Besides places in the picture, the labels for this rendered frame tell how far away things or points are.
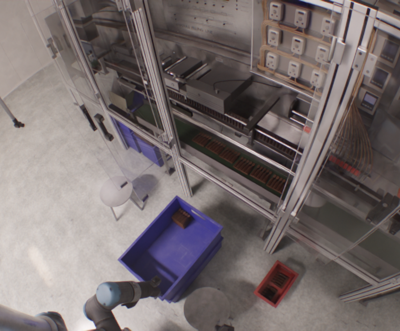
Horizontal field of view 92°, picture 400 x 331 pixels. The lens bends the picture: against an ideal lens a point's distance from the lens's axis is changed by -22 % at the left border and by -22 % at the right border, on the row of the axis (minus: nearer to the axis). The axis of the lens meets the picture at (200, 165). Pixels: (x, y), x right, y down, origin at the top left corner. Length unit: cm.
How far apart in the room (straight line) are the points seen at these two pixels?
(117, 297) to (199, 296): 84
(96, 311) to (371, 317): 194
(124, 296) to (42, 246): 176
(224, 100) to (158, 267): 118
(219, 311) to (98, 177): 175
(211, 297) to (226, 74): 140
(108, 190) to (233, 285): 127
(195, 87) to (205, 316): 139
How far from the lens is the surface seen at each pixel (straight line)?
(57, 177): 294
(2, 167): 381
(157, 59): 123
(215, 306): 167
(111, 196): 212
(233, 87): 143
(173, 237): 183
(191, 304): 169
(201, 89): 139
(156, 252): 183
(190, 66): 169
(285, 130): 155
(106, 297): 95
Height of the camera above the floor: 192
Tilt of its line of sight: 54 degrees down
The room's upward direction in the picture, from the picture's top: 9 degrees counter-clockwise
